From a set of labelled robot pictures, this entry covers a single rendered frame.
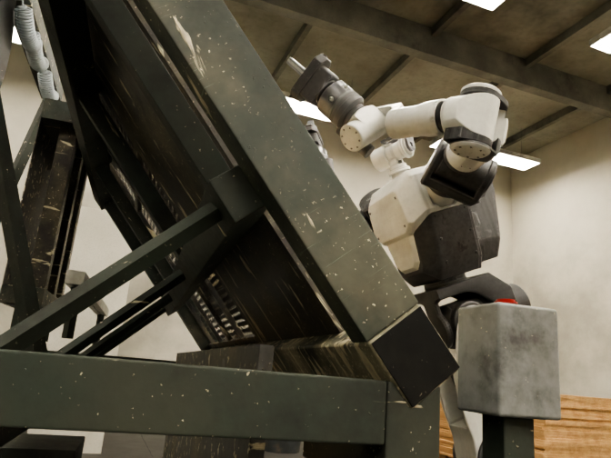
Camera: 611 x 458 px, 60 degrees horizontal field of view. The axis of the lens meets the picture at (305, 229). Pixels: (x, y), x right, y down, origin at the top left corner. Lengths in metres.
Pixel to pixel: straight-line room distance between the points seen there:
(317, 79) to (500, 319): 0.68
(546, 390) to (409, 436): 0.26
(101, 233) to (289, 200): 4.35
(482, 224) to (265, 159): 0.84
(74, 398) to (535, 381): 0.69
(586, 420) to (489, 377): 3.94
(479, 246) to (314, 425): 0.84
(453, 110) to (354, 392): 0.56
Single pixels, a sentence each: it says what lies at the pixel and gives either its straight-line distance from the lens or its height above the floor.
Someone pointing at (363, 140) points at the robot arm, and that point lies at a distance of 1.18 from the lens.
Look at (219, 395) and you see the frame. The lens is 0.76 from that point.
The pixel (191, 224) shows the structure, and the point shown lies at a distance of 0.88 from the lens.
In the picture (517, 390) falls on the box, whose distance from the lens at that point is 0.95.
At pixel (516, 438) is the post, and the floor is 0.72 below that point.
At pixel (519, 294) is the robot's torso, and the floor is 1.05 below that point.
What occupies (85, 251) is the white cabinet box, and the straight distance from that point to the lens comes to 5.07.
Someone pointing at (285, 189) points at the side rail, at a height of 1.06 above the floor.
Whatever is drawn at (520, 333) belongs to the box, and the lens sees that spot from 0.96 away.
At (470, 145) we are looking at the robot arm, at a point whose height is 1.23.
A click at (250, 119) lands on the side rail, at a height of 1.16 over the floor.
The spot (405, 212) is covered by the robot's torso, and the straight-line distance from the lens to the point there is 1.40.
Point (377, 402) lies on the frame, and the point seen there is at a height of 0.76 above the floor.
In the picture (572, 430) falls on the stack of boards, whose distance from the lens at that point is 4.77.
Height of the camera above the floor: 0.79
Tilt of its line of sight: 15 degrees up
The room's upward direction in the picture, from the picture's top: 5 degrees clockwise
